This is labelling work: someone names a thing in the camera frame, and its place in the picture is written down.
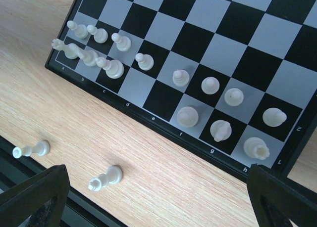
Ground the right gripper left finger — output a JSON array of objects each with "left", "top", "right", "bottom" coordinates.
[{"left": 0, "top": 164, "right": 70, "bottom": 227}]

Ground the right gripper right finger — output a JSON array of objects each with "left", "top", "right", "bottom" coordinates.
[{"left": 247, "top": 164, "right": 317, "bottom": 227}]

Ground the white pawn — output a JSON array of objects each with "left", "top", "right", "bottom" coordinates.
[
  {"left": 172, "top": 69, "right": 190, "bottom": 87},
  {"left": 135, "top": 53, "right": 154, "bottom": 71},
  {"left": 67, "top": 20, "right": 88, "bottom": 39}
]

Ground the white pawn off board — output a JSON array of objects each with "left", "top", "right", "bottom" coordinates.
[
  {"left": 201, "top": 77, "right": 220, "bottom": 94},
  {"left": 224, "top": 88, "right": 244, "bottom": 106}
]

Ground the black aluminium frame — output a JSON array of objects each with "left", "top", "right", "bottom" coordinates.
[{"left": 0, "top": 137, "right": 124, "bottom": 227}]

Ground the white bishop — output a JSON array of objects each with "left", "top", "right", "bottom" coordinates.
[{"left": 95, "top": 57, "right": 124, "bottom": 79}]

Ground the white knight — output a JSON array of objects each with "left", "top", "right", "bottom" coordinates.
[
  {"left": 74, "top": 48, "right": 99, "bottom": 67},
  {"left": 210, "top": 120, "right": 232, "bottom": 142}
]

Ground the black and white chessboard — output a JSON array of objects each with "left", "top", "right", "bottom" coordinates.
[{"left": 46, "top": 0, "right": 317, "bottom": 180}]

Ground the white pawn edge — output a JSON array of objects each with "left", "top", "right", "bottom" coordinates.
[{"left": 263, "top": 107, "right": 287, "bottom": 127}]

